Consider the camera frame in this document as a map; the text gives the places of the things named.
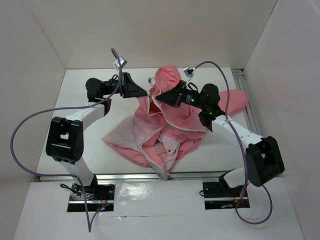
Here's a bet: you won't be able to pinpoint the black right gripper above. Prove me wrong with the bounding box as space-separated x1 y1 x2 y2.
156 80 207 110

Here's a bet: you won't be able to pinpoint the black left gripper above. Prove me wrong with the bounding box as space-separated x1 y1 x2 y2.
101 72 148 99

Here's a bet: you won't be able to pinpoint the pink zip-up jacket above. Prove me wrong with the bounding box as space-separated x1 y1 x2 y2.
101 64 248 181

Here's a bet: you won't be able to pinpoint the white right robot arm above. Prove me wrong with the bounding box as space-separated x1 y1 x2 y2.
156 80 285 196

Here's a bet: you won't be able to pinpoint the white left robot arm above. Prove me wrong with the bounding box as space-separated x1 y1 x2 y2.
45 72 147 200

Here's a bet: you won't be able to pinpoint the aluminium right side rails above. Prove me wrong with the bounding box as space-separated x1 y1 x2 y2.
230 67 263 136

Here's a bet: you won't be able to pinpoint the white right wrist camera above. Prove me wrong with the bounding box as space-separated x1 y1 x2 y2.
182 66 195 83

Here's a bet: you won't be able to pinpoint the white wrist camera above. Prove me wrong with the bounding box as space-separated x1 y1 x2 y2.
113 57 128 70
182 66 195 83

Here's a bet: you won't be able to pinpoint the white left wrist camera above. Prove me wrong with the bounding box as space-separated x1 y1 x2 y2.
113 57 128 70

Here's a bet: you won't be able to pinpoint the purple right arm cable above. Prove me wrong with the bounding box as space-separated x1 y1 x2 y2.
193 60 274 224

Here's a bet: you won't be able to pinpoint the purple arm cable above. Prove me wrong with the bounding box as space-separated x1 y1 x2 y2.
9 47 126 233
193 60 274 224

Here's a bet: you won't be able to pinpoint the aluminium front rail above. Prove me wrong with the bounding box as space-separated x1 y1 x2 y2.
39 171 225 182

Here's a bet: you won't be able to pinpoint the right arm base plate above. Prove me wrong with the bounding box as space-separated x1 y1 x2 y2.
199 181 250 210

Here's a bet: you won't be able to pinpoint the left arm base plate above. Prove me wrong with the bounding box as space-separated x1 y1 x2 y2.
60 183 115 213

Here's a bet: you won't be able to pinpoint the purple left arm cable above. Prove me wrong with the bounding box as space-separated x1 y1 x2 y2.
9 47 126 233

